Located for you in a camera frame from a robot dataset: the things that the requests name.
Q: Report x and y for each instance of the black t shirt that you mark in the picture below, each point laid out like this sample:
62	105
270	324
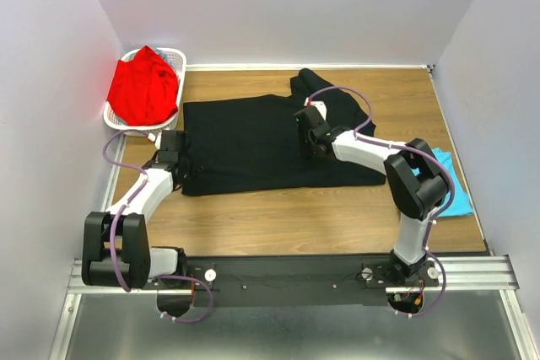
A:
251	144

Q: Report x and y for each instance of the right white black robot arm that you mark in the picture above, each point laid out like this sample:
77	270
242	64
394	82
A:
421	187

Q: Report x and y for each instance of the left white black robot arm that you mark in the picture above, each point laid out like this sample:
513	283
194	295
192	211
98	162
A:
116	250

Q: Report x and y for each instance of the red t shirt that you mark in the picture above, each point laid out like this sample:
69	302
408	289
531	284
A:
144	90

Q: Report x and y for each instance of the white plastic laundry basket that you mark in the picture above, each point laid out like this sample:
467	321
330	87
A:
177	60

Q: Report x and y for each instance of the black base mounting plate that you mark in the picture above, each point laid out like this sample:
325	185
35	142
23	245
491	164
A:
293	280

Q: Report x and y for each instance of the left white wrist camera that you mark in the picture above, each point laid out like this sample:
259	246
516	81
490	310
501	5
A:
155	139

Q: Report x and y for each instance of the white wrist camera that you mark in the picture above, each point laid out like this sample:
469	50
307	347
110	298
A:
319	105
155	139

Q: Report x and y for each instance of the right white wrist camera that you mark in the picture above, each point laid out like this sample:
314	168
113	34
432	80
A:
319	105

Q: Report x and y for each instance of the aluminium extrusion rail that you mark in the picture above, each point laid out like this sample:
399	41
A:
463	273

